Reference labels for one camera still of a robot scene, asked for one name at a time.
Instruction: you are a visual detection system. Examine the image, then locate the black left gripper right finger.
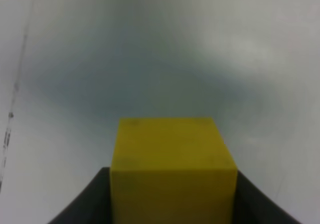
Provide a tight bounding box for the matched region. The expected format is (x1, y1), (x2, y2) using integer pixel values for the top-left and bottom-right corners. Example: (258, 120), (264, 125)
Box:
(232, 171), (299, 224)

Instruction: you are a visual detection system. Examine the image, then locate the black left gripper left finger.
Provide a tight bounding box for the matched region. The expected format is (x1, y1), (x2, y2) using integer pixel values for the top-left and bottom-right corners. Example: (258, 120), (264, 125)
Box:
(50, 167), (113, 224)

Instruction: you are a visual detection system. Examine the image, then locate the yellow cube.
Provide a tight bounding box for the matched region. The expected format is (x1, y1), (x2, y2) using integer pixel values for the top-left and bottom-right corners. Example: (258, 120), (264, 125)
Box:
(110, 117), (238, 224)

